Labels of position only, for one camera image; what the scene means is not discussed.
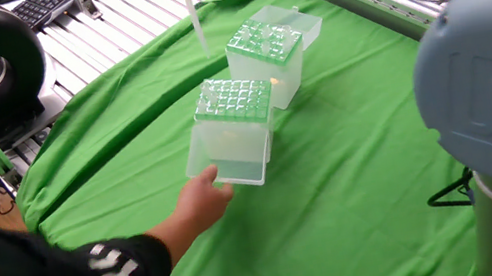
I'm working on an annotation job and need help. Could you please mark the translucent tip box holding tips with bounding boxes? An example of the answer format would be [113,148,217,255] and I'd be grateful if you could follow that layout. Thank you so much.
[170,68,289,199]

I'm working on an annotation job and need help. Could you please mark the bare right forearm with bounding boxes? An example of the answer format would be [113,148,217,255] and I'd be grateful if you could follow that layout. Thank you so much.
[141,207,198,273]

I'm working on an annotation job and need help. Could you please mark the person's right hand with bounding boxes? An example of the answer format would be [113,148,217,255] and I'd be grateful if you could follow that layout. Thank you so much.
[165,160,241,238]

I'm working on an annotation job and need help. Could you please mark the black keyboard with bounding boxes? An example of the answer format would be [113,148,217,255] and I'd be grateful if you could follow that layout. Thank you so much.
[8,0,107,36]

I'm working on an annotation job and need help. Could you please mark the green cloth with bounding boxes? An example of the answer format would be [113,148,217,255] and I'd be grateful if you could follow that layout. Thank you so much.
[0,0,488,276]

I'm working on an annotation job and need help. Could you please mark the aluminium bracket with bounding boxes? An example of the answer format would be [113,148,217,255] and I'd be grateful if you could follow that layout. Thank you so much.
[70,0,105,24]

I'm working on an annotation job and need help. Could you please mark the black cable with metal plug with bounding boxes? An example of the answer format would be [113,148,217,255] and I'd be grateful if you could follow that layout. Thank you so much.
[422,165,480,214]

